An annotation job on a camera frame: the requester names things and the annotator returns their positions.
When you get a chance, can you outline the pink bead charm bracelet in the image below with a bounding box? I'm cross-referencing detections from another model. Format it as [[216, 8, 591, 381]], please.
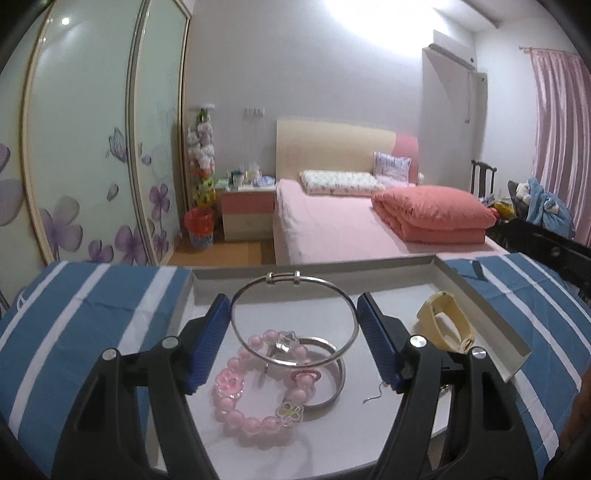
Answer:
[[212, 328, 321, 437]]

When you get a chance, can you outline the silver cuff bangle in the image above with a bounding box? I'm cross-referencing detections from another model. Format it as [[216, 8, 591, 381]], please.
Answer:
[[281, 337, 346, 421]]

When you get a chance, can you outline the grey shallow cardboard tray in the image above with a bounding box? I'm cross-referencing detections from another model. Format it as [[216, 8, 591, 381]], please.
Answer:
[[172, 255, 532, 479]]

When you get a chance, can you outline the thin silver round bangle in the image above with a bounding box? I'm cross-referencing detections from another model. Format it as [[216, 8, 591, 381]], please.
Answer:
[[230, 270, 361, 369]]

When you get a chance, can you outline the blue plush garment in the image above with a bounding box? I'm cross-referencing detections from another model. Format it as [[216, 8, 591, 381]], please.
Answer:
[[526, 178, 575, 240]]

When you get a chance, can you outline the dark wooden chair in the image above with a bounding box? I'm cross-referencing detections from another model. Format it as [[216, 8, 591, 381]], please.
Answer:
[[470, 160, 497, 198]]

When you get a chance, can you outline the blue white striped tablecloth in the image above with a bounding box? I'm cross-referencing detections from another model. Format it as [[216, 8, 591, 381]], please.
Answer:
[[1, 254, 590, 473]]

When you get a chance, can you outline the folded coral pink quilt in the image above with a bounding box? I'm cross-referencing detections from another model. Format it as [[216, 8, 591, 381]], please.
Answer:
[[372, 185, 497, 244]]

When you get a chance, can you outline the pink curtain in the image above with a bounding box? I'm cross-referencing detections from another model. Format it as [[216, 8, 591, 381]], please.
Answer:
[[530, 49, 590, 246]]

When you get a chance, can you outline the purple small pillow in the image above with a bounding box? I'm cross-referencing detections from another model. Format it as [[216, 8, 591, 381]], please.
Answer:
[[373, 152, 412, 183]]

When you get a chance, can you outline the red mesh waste basket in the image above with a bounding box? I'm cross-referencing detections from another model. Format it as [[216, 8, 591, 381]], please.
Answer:
[[183, 206, 215, 250]]

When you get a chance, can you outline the bed with beige headboard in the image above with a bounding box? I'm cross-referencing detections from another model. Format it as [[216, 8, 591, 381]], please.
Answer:
[[273, 118, 506, 265]]

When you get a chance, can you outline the white patterned pillow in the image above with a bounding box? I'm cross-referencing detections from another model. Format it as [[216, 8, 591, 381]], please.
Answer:
[[300, 170, 385, 197]]

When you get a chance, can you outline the pink bedside nightstand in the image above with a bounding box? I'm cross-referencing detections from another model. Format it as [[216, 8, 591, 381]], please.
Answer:
[[218, 185, 276, 242]]

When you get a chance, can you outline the white mug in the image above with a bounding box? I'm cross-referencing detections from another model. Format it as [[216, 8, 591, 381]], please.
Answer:
[[231, 171, 245, 189]]

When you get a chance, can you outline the hanging plush toy stack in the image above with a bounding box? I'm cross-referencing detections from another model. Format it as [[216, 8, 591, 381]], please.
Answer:
[[186, 104, 215, 207]]

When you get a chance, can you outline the sliding floral wardrobe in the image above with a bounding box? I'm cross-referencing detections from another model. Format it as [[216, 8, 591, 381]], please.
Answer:
[[1, 1, 193, 308]]

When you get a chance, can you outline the white wall air conditioner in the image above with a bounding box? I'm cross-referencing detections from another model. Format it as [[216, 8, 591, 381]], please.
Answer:
[[423, 30, 488, 125]]

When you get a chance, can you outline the wall power socket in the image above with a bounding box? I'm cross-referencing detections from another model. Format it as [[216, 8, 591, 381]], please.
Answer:
[[245, 108, 264, 118]]

